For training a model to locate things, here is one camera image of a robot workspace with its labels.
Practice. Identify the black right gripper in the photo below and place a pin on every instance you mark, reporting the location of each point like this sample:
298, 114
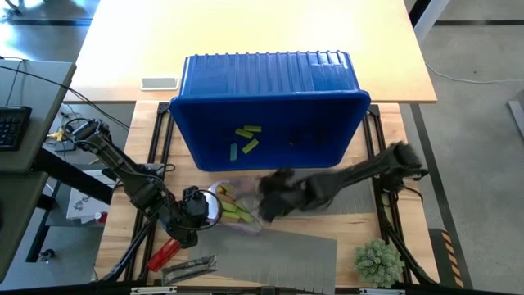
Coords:
286, 194

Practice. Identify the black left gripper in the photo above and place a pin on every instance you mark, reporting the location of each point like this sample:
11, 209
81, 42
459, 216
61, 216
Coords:
194, 207

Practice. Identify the yellow wooden block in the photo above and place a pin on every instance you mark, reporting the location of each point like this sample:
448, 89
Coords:
223, 189

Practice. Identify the lime green wooden block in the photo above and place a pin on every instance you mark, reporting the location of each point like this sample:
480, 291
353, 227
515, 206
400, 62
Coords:
252, 128
229, 206
250, 146
230, 215
245, 216
244, 133

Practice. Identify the long grey slotted divider board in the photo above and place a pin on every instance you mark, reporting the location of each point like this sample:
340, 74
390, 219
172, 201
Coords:
286, 258

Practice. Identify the teal wooden block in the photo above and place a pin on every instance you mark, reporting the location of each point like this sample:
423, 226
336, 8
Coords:
233, 152

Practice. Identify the blue plastic bin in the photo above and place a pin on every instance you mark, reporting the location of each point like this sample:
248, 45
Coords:
266, 78

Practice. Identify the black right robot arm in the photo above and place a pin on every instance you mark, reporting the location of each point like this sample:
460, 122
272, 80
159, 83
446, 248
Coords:
368, 168

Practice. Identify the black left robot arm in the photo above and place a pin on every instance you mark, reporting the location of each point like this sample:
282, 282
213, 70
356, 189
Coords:
123, 168

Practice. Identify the red plastic tool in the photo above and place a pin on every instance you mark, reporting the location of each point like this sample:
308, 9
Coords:
163, 254

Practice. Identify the dark grey elongated tool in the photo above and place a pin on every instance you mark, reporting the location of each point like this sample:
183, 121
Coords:
188, 269

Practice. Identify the red white can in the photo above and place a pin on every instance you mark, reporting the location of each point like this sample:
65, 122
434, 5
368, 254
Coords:
101, 217

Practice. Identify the white printed paper box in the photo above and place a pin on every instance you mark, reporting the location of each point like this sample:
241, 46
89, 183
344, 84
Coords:
82, 205

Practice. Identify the green artificial plant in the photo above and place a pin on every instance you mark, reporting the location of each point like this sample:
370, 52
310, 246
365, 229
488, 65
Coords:
378, 263

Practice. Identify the white smartphone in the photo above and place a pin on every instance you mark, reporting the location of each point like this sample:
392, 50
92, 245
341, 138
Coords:
159, 83

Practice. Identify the black desk support beam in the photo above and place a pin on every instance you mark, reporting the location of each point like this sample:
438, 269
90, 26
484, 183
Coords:
69, 176

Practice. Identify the black caster wheel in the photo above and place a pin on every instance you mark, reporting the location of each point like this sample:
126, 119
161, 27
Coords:
47, 256

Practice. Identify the orange black hazard striped plate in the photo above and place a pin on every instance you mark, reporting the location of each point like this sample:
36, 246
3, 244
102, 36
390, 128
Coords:
448, 254

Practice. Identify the light wooden desk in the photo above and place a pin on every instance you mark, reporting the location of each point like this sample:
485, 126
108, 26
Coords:
143, 33

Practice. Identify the grey side desk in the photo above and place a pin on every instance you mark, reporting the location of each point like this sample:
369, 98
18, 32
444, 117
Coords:
37, 90

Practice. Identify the black keyboard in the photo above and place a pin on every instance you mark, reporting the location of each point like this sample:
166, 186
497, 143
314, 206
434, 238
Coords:
14, 129

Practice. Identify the white mesh chair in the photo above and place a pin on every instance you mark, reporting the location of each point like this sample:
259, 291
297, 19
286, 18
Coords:
427, 14

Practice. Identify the grey metal floor bar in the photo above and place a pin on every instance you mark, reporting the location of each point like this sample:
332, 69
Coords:
516, 119

